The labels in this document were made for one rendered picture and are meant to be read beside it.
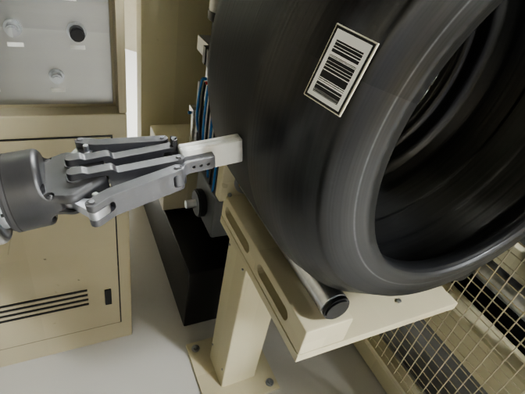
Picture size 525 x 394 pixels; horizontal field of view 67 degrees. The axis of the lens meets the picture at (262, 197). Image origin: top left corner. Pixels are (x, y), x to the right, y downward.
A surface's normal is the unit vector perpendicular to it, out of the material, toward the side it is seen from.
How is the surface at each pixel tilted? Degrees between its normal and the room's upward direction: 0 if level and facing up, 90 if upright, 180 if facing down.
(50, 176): 8
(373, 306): 0
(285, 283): 0
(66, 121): 90
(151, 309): 0
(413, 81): 87
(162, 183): 88
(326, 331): 90
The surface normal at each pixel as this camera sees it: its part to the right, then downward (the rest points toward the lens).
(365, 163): 0.24, 0.60
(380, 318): 0.17, -0.80
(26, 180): 0.32, -0.14
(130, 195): 0.61, 0.51
